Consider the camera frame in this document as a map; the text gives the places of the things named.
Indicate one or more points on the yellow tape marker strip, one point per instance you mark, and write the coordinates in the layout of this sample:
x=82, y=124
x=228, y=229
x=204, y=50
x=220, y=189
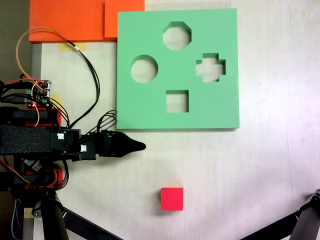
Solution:
x=173, y=186

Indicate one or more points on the grey metal rail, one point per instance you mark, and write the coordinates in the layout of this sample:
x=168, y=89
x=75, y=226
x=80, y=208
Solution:
x=36, y=62

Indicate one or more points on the small orange foam block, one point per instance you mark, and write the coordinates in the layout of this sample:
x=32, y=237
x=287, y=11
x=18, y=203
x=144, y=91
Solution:
x=111, y=17

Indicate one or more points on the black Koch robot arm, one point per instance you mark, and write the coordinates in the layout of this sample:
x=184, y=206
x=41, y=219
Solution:
x=25, y=140

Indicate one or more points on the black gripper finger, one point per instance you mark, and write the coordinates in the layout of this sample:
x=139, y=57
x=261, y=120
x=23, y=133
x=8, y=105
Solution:
x=127, y=142
x=125, y=151

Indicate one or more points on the red square foam block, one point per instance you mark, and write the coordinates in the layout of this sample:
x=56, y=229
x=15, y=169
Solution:
x=172, y=198

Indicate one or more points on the black tripod leg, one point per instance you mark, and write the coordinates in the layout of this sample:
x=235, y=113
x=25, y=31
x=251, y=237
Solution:
x=53, y=225
x=308, y=225

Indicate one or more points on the small yellow tape piece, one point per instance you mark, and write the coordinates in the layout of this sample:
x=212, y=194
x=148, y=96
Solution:
x=27, y=212
x=57, y=97

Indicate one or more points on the wide yellow tape piece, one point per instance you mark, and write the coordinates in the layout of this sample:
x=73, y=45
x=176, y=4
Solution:
x=82, y=47

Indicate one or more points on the green shape sorter board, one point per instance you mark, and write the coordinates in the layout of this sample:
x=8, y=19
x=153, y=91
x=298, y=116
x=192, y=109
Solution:
x=150, y=112

